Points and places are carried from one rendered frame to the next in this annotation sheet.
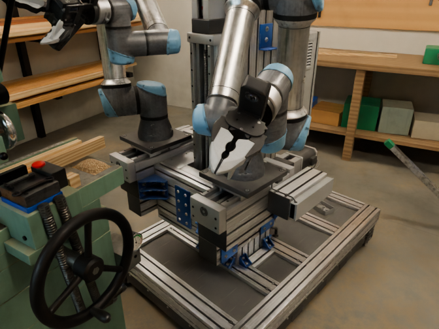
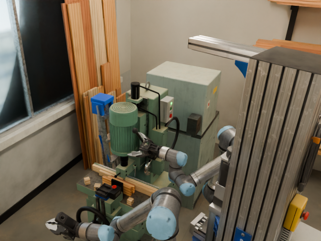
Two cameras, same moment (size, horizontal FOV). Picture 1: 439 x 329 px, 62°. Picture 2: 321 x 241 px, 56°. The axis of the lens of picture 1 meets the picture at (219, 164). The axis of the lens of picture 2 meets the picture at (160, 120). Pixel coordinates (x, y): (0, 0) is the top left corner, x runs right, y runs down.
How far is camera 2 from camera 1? 170 cm
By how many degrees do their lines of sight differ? 75
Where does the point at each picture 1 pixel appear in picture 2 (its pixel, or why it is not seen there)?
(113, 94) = (206, 188)
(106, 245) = (134, 235)
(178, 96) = not seen: outside the picture
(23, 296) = not seen: hidden behind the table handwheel
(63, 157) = (149, 192)
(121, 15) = (171, 162)
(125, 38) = (170, 171)
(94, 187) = not seen: hidden behind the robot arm
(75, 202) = (108, 206)
